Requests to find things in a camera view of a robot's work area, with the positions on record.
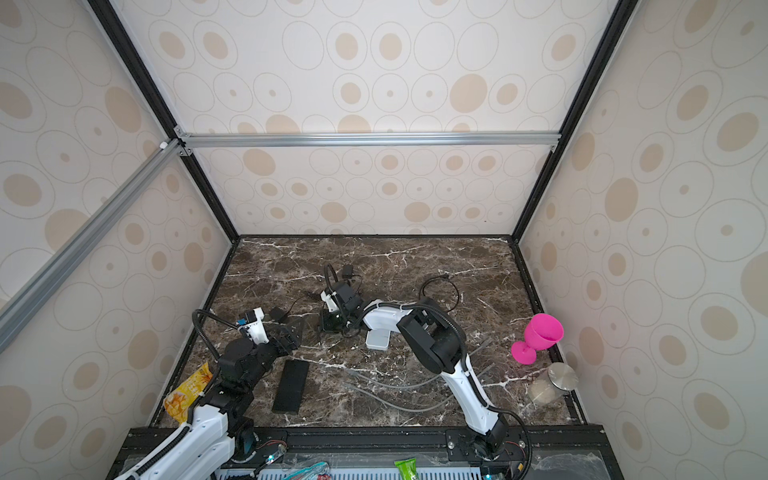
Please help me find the black network switch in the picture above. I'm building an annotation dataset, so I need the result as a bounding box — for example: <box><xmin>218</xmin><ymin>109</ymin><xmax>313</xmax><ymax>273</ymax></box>
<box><xmin>272</xmin><ymin>360</ymin><xmax>310</xmax><ymax>414</ymax></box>

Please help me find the grey ethernet cable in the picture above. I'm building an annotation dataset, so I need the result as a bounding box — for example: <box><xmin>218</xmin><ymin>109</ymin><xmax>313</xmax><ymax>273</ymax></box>
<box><xmin>335</xmin><ymin>339</ymin><xmax>493</xmax><ymax>391</ymax></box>
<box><xmin>347</xmin><ymin>363</ymin><xmax>497</xmax><ymax>414</ymax></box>

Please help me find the white router box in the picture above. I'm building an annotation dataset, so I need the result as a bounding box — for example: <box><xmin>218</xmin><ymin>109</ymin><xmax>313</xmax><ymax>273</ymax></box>
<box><xmin>365</xmin><ymin>329</ymin><xmax>391</xmax><ymax>351</ymax></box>

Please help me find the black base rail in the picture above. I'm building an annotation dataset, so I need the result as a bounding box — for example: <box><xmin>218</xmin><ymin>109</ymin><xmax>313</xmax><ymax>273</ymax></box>
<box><xmin>119</xmin><ymin>424</ymin><xmax>607</xmax><ymax>464</ymax></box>

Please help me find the pink plastic goblet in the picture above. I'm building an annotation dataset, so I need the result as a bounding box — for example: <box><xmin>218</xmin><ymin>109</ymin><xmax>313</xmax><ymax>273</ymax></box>
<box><xmin>510</xmin><ymin>313</ymin><xmax>564</xmax><ymax>365</ymax></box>

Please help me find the glass jar metal lid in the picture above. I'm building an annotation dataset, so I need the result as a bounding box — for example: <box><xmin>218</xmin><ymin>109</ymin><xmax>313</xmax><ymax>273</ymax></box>
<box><xmin>527</xmin><ymin>362</ymin><xmax>579</xmax><ymax>406</ymax></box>

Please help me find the horizontal aluminium rail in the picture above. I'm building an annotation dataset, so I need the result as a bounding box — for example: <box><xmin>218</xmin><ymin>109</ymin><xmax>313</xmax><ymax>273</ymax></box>
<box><xmin>181</xmin><ymin>131</ymin><xmax>560</xmax><ymax>148</ymax></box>

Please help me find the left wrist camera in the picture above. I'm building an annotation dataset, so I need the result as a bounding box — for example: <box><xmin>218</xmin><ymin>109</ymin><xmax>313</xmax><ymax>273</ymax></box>
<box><xmin>237</xmin><ymin>308</ymin><xmax>269</xmax><ymax>345</ymax></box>

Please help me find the teal patterned item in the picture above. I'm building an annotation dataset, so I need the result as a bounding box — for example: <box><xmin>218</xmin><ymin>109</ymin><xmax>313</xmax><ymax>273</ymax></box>
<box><xmin>284</xmin><ymin>461</ymin><xmax>330</xmax><ymax>480</ymax></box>

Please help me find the grey ethernet cable upper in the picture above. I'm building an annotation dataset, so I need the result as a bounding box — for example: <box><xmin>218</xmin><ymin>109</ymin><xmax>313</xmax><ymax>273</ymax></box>
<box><xmin>335</xmin><ymin>339</ymin><xmax>493</xmax><ymax>391</ymax></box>

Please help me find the black coiled cable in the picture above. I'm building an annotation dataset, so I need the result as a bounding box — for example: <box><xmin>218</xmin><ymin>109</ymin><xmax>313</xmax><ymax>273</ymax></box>
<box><xmin>418</xmin><ymin>274</ymin><xmax>461</xmax><ymax>314</ymax></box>

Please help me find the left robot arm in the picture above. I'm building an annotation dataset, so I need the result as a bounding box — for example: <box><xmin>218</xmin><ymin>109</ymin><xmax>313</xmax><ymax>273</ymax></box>
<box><xmin>120</xmin><ymin>308</ymin><xmax>305</xmax><ymax>479</ymax></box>

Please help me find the black power adapter with cable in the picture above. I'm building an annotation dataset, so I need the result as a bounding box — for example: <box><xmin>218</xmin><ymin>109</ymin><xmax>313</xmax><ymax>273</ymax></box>
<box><xmin>269</xmin><ymin>291</ymin><xmax>318</xmax><ymax>324</ymax></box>

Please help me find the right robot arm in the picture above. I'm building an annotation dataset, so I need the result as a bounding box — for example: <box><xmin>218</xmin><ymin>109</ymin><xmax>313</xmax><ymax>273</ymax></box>
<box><xmin>321</xmin><ymin>281</ymin><xmax>532</xmax><ymax>461</ymax></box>

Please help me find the diagonal aluminium rail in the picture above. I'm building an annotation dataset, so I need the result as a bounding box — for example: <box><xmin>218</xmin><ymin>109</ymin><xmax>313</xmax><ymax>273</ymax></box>
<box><xmin>1</xmin><ymin>139</ymin><xmax>181</xmax><ymax>350</ymax></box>

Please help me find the grey ethernet cable lower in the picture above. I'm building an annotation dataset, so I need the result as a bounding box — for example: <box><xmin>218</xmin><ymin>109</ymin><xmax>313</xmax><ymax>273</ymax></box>
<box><xmin>347</xmin><ymin>363</ymin><xmax>497</xmax><ymax>414</ymax></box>

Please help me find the yellow snack bag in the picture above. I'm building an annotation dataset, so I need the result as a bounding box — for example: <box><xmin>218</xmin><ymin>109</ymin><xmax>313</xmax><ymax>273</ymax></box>
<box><xmin>163</xmin><ymin>362</ymin><xmax>213</xmax><ymax>424</ymax></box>

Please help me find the green tube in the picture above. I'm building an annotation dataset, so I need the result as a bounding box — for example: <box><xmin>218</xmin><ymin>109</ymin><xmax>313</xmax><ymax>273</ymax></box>
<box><xmin>394</xmin><ymin>458</ymin><xmax>420</xmax><ymax>480</ymax></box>

